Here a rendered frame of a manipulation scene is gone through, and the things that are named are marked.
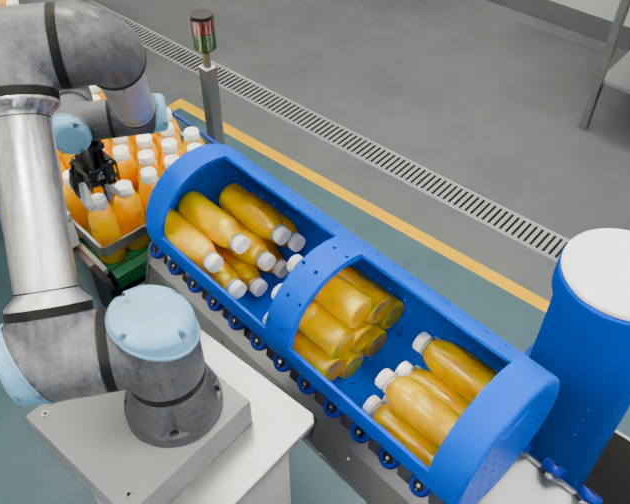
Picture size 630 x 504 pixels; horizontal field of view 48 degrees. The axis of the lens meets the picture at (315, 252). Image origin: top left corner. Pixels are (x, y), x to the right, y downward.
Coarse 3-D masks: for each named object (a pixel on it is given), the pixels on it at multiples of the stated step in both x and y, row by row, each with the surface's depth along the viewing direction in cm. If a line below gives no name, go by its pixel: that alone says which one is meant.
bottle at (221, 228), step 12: (192, 192) 157; (180, 204) 156; (192, 204) 155; (204, 204) 154; (192, 216) 154; (204, 216) 152; (216, 216) 151; (228, 216) 152; (204, 228) 152; (216, 228) 150; (228, 228) 150; (240, 228) 152; (216, 240) 151; (228, 240) 150
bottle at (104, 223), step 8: (104, 208) 165; (112, 208) 167; (88, 216) 167; (96, 216) 165; (104, 216) 165; (112, 216) 167; (96, 224) 166; (104, 224) 166; (112, 224) 167; (96, 232) 168; (104, 232) 167; (112, 232) 169; (120, 232) 171; (96, 240) 170; (104, 240) 169; (112, 240) 170; (104, 256) 173; (112, 256) 173; (120, 256) 175
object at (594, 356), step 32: (544, 320) 167; (576, 320) 155; (608, 320) 149; (544, 352) 170; (576, 352) 160; (608, 352) 155; (576, 384) 166; (608, 384) 163; (576, 416) 174; (608, 416) 173; (544, 448) 188; (576, 448) 184; (576, 480) 198
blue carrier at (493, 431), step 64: (256, 192) 169; (320, 256) 131; (384, 256) 137; (256, 320) 137; (448, 320) 123; (320, 384) 129; (512, 384) 112; (384, 448) 125; (448, 448) 111; (512, 448) 122
